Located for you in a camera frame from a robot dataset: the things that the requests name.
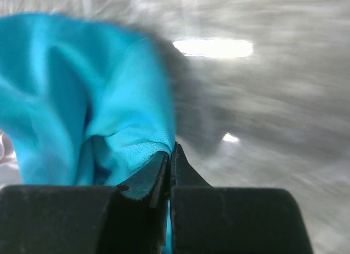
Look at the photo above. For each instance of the teal t shirt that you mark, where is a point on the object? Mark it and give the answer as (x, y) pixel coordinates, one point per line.
(83, 102)

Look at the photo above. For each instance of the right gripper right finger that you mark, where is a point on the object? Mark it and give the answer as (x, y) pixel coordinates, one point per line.
(207, 219)

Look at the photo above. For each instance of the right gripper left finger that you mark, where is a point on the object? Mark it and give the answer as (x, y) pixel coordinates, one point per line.
(128, 218)

